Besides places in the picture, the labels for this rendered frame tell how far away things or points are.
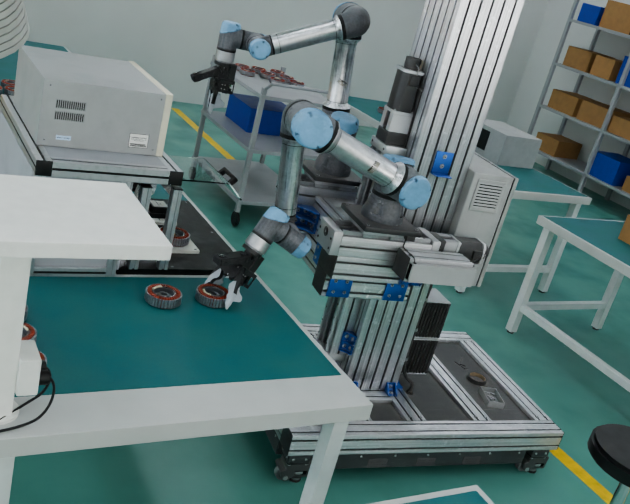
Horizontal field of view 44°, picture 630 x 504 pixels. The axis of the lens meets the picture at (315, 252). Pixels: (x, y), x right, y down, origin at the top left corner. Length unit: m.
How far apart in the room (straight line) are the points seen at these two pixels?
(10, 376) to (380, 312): 1.70
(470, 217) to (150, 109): 1.29
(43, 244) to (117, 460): 1.52
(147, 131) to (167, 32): 5.76
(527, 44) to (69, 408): 9.41
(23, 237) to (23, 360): 0.30
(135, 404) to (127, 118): 0.95
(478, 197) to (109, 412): 1.69
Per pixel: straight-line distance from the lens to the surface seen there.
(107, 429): 1.88
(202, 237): 2.94
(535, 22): 10.78
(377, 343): 3.21
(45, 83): 2.44
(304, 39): 3.03
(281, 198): 2.61
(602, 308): 5.45
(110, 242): 1.65
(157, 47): 8.29
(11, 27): 1.51
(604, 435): 2.97
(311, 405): 2.12
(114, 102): 2.50
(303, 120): 2.37
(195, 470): 3.03
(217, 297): 2.46
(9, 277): 1.70
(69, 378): 2.03
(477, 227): 3.11
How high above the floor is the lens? 1.86
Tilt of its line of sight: 21 degrees down
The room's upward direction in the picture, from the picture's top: 15 degrees clockwise
